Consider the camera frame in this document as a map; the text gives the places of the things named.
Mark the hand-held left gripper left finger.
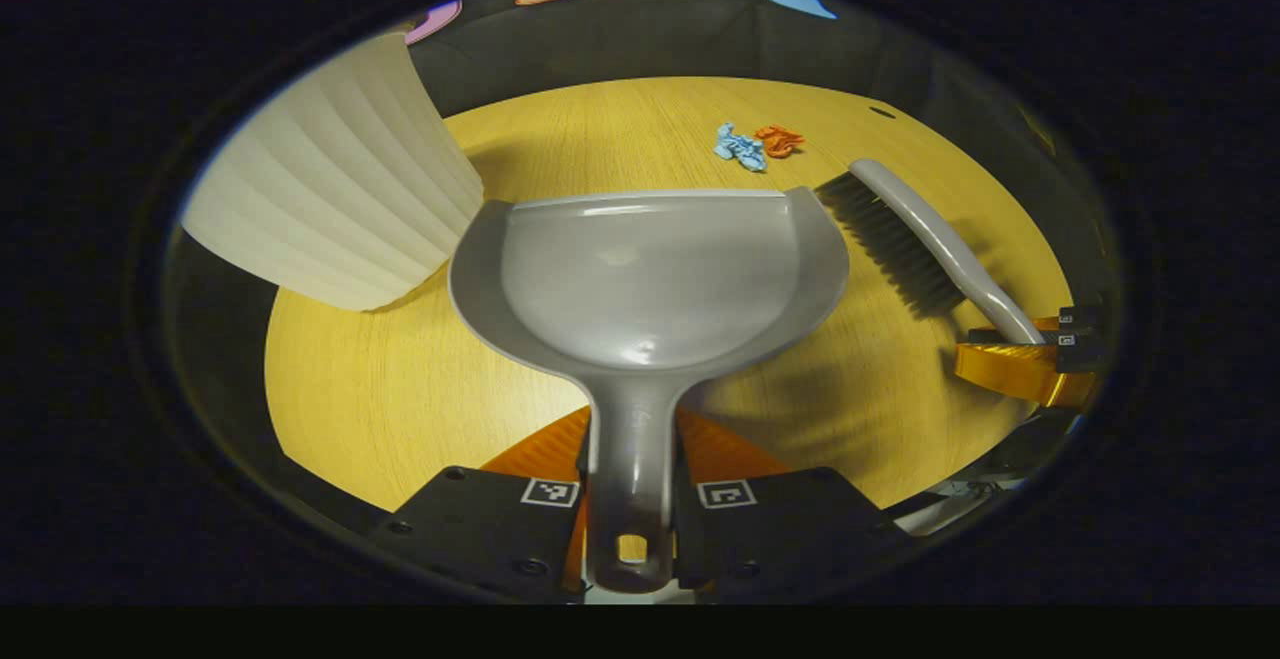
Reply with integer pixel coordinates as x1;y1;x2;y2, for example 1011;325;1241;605
368;404;593;602

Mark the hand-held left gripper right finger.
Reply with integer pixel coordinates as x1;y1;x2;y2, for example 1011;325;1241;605
672;407;906;595

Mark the grey small broom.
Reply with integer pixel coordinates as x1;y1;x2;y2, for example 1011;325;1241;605
815;159;1046;345

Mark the grey plastic dustpan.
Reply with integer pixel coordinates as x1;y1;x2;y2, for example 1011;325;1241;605
448;186;851;595

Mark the orange paper scrap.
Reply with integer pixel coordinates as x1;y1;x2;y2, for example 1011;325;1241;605
754;125;806;159

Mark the blue paper scrap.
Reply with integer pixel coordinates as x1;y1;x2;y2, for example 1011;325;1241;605
713;122;769;173

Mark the white ribbed garbage bin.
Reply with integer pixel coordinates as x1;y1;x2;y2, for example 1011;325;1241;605
180;31;486;313

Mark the wooden desktop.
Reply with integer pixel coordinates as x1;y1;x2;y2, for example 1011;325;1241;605
263;76;1076;515

